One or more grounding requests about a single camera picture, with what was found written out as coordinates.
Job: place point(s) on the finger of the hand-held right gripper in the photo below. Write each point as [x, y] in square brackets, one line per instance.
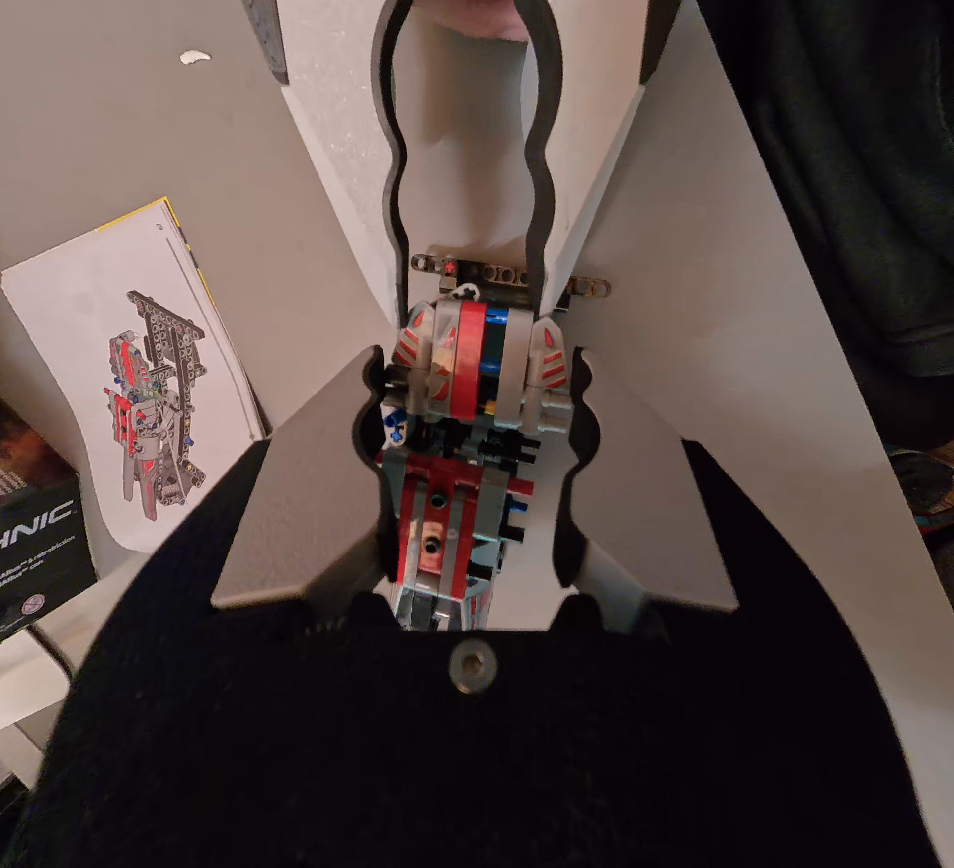
[328, 63]
[596, 63]

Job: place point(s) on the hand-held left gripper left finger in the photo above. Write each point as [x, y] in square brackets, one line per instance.
[298, 510]

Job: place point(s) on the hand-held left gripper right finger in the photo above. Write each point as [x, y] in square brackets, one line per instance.
[648, 518]

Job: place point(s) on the toy brick vehicle model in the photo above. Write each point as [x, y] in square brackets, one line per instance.
[469, 346]

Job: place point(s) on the grey desk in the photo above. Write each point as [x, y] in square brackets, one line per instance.
[112, 137]

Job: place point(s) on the small white tooth piece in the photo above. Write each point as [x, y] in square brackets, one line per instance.
[195, 57]

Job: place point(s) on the dark toy box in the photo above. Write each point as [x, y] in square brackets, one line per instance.
[37, 532]

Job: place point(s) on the open instruction booklet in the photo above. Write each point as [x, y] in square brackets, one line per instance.
[74, 331]

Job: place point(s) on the white flat pad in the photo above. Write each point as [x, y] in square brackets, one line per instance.
[30, 682]

